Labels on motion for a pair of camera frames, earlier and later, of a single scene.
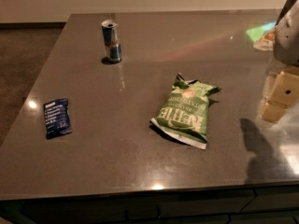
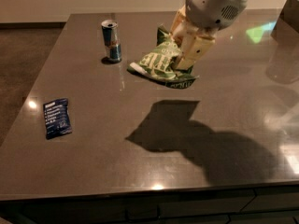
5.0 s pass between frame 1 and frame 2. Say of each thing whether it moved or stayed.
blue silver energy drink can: stayed
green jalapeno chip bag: moved
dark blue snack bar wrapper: stayed
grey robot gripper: moved
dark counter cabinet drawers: stayed
